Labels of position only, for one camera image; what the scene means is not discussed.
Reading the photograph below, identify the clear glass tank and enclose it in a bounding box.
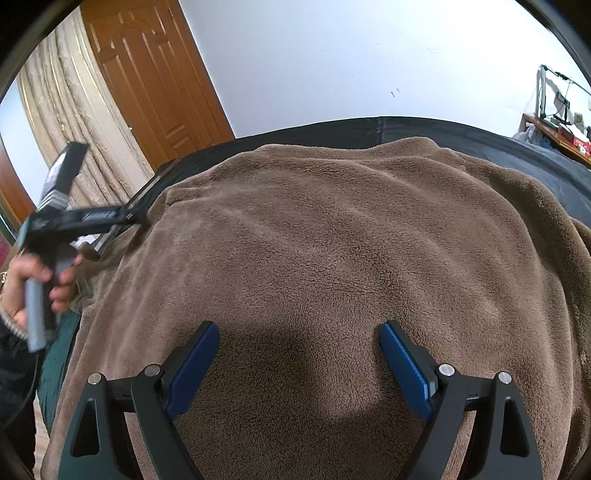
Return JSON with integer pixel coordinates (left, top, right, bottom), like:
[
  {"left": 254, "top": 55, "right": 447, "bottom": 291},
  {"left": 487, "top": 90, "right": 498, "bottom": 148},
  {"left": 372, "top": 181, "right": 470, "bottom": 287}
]
[{"left": 536, "top": 65, "right": 583, "bottom": 124}]

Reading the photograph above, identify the brown fleece garment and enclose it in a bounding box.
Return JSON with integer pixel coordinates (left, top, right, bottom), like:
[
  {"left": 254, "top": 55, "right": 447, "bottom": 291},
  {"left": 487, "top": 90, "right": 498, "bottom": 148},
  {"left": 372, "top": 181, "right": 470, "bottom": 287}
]
[{"left": 41, "top": 137, "right": 591, "bottom": 480}]

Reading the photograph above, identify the dark green sheet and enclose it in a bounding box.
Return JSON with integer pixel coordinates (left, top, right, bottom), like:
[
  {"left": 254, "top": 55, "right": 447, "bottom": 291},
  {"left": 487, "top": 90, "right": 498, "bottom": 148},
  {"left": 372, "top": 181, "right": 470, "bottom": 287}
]
[{"left": 39, "top": 309, "right": 93, "bottom": 435}]

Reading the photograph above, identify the person's left hand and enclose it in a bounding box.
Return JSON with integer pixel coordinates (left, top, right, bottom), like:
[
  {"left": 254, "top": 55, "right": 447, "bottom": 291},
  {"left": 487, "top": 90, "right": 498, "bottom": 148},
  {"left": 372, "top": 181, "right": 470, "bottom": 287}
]
[{"left": 0, "top": 252, "right": 85, "bottom": 336}]

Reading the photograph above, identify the wooden door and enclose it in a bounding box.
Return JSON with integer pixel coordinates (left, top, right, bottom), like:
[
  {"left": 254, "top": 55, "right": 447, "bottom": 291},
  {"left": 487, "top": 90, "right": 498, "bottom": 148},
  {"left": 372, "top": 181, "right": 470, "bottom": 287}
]
[{"left": 81, "top": 0, "right": 236, "bottom": 171}]

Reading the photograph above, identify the wooden desk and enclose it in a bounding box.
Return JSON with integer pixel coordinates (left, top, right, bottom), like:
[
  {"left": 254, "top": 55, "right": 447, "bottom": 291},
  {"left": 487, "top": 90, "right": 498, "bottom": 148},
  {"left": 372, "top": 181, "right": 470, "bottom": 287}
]
[{"left": 519, "top": 113, "right": 591, "bottom": 169}]

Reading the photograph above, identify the person's left forearm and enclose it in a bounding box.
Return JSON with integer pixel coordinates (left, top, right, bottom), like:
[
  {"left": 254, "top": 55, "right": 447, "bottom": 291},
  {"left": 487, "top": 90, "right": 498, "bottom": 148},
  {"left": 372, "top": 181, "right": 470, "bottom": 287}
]
[{"left": 0, "top": 300, "right": 47, "bottom": 476}]

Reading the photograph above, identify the beige curtain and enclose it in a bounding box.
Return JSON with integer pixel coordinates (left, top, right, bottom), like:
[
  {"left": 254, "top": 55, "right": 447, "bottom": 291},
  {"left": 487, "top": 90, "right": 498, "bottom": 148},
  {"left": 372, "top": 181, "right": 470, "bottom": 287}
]
[{"left": 16, "top": 14, "right": 155, "bottom": 204}]

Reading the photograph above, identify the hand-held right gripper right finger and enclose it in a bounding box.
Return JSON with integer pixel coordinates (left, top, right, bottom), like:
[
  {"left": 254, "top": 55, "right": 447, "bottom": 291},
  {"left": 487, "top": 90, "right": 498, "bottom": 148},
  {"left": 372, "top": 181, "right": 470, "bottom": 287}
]
[{"left": 379, "top": 320, "right": 546, "bottom": 480}]

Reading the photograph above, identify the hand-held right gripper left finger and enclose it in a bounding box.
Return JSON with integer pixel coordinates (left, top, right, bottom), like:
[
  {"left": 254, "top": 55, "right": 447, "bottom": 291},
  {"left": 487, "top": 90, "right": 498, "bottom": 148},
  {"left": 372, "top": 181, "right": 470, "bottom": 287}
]
[{"left": 58, "top": 320, "right": 221, "bottom": 480}]

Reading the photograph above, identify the red box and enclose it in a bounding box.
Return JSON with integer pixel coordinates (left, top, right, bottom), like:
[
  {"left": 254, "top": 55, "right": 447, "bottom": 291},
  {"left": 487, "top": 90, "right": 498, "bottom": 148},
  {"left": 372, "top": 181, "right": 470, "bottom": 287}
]
[{"left": 556, "top": 124, "right": 591, "bottom": 155}]

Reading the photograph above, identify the brown wooden panel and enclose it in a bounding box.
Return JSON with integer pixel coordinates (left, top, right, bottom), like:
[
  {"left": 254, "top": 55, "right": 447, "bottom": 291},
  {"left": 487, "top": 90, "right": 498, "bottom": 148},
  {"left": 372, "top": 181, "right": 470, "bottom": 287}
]
[{"left": 0, "top": 138, "right": 37, "bottom": 234}]

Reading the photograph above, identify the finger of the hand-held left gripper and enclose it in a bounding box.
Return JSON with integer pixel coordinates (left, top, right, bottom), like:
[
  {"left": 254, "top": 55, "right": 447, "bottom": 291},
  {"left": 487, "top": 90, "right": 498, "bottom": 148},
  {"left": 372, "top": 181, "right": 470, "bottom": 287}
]
[{"left": 113, "top": 205, "right": 149, "bottom": 228}]

